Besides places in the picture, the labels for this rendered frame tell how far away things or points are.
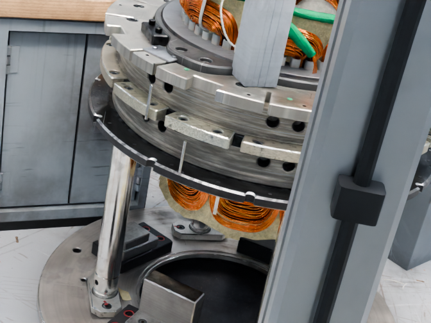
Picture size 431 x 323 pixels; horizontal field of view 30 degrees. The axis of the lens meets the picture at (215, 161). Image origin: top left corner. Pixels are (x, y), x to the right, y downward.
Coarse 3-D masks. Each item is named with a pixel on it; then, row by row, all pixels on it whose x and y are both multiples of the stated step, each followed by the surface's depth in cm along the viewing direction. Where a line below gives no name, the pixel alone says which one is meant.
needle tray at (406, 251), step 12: (420, 192) 99; (408, 204) 100; (420, 204) 99; (408, 216) 101; (420, 216) 99; (408, 228) 101; (420, 228) 100; (396, 240) 103; (408, 240) 101; (420, 240) 101; (396, 252) 103; (408, 252) 102; (420, 252) 103; (408, 264) 102; (420, 264) 104
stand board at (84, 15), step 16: (0, 0) 81; (16, 0) 82; (32, 0) 82; (48, 0) 83; (64, 0) 84; (80, 0) 84; (96, 0) 85; (112, 0) 86; (0, 16) 82; (16, 16) 82; (32, 16) 83; (48, 16) 84; (64, 16) 84; (80, 16) 85; (96, 16) 86
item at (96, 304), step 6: (90, 276) 84; (90, 282) 83; (90, 288) 82; (90, 294) 82; (90, 300) 81; (96, 300) 81; (102, 300) 81; (108, 300) 81; (114, 300) 82; (120, 300) 82; (90, 306) 81; (96, 306) 80; (102, 306) 81; (114, 306) 81; (120, 306) 81; (96, 312) 80; (102, 312) 80; (108, 312) 80; (114, 312) 80
